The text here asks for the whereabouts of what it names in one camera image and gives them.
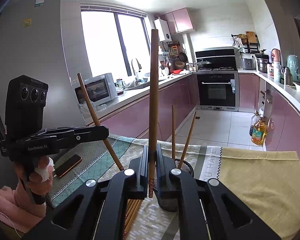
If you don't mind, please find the silver rice cooker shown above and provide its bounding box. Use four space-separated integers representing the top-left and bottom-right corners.
241 57 256 70

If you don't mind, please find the pink wall cabinet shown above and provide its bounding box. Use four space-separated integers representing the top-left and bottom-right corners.
160 8 194 34

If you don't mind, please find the steel stock pot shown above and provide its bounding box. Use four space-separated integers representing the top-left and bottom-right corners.
255 53 269 73

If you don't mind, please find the white water heater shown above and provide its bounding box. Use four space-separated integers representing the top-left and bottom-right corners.
154 18 172 42

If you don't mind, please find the black camera box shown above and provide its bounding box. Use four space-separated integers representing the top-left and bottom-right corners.
5 75 49 138

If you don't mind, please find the teal covered appliance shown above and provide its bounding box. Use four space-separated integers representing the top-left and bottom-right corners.
287 54 300 83

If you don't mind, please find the pink sleeve forearm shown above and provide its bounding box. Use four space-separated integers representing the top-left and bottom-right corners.
0 184 46 233

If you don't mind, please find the dark wooden chopstick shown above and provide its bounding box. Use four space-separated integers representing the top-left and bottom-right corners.
178 111 196 170

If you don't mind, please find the yellow-green cloth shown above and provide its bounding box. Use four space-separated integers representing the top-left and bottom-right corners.
219 148 300 239

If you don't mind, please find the left hand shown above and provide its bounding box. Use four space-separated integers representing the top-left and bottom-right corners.
13 156 53 196

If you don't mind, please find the white microwave oven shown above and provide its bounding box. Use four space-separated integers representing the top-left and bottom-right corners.
83 73 117 106

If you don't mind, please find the silver refrigerator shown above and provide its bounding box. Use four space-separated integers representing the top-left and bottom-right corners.
0 0 85 128

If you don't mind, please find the cooking oil bottle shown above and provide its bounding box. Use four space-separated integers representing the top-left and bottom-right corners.
251 118 267 146

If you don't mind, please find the built-in black oven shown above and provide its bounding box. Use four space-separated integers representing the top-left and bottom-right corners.
196 70 239 111

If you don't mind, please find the patterned tablecloth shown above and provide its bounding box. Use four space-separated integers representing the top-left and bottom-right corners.
45 135 229 239

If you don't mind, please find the black range hood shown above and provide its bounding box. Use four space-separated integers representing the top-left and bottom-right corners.
195 47 237 70

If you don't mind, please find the black mesh utensil holder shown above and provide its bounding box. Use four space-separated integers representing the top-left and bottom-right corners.
154 161 194 212

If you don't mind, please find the black smartphone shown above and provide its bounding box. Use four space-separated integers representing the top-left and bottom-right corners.
55 154 82 178

